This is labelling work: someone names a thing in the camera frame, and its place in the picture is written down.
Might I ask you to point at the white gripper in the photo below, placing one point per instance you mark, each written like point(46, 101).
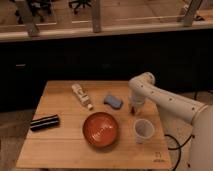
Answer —
point(135, 103)

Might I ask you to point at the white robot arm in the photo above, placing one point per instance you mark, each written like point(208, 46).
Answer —
point(198, 114)

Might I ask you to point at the white ceramic cup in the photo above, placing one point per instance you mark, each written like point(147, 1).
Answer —
point(143, 130)

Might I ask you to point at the blue sponge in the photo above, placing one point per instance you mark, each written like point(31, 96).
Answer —
point(113, 101)

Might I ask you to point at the red-orange bowl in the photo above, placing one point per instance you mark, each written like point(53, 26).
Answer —
point(100, 129)

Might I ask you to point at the white tube bottle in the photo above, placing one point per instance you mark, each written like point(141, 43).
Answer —
point(82, 96)

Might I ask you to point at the black striped cylinder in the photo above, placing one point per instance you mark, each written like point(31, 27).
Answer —
point(45, 122)

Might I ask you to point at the black office chair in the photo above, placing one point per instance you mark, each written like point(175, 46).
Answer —
point(75, 4)
point(35, 6)

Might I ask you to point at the black office chair left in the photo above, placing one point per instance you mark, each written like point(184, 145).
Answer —
point(35, 6)

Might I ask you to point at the metal post centre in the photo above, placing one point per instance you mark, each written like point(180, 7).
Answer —
point(96, 16)

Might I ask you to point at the metal post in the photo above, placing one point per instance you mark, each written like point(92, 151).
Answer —
point(96, 16)
point(189, 16)
point(27, 18)

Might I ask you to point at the metal post right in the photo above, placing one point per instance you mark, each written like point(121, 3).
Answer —
point(189, 16)

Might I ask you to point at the metal post left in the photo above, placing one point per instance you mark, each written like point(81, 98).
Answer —
point(27, 18)

